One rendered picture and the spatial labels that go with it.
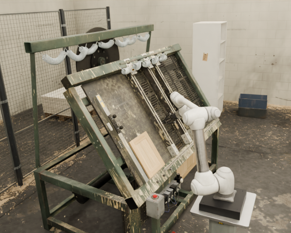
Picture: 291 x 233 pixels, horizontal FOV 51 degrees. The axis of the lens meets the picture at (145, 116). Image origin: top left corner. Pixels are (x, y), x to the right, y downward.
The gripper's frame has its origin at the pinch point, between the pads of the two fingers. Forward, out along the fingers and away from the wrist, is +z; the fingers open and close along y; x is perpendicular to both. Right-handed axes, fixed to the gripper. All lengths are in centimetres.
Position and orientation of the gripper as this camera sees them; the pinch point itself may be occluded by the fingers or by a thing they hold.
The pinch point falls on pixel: (163, 122)
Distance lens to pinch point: 341.5
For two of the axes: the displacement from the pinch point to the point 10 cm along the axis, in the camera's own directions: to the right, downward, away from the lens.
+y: -5.0, -8.7, -0.1
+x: -5.3, 3.1, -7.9
